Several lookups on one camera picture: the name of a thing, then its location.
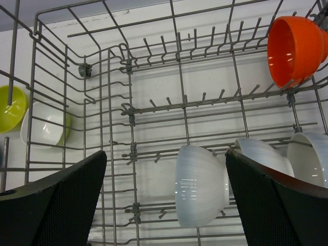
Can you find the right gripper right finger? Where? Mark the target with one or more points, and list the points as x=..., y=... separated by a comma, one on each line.
x=274, y=208

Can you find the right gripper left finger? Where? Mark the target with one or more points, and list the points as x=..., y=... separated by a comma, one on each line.
x=55, y=210

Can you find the white round bowl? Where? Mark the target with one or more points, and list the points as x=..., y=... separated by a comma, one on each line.
x=201, y=186
x=264, y=154
x=307, y=153

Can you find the white square bowl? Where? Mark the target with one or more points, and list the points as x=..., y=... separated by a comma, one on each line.
x=50, y=125

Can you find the lime green bowl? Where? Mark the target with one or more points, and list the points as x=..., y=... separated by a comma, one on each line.
x=12, y=115

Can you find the grey wire dish rack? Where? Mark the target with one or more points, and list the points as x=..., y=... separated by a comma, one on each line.
x=141, y=84

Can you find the orange bowl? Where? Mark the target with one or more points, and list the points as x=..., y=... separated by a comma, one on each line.
x=296, y=47

